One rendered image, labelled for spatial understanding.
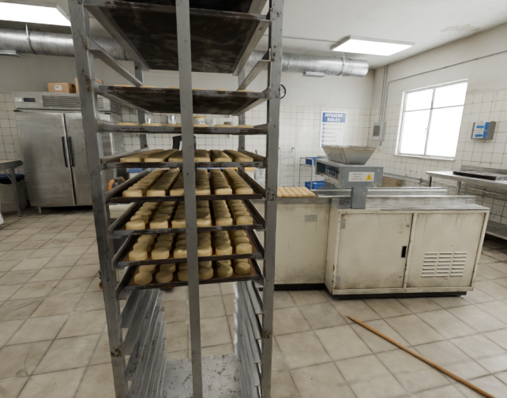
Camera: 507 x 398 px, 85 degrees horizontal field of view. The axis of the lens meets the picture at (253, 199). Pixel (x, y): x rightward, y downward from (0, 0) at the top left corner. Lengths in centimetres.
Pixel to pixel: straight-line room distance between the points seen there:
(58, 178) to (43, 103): 122
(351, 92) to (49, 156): 635
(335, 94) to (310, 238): 513
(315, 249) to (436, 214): 102
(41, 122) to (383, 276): 537
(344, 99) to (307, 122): 107
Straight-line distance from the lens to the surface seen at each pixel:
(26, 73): 690
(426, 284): 291
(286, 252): 249
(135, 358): 111
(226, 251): 83
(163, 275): 92
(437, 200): 286
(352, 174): 225
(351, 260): 248
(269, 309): 92
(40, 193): 593
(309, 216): 242
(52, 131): 572
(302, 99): 680
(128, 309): 100
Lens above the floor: 139
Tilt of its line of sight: 13 degrees down
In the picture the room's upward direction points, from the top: 1 degrees clockwise
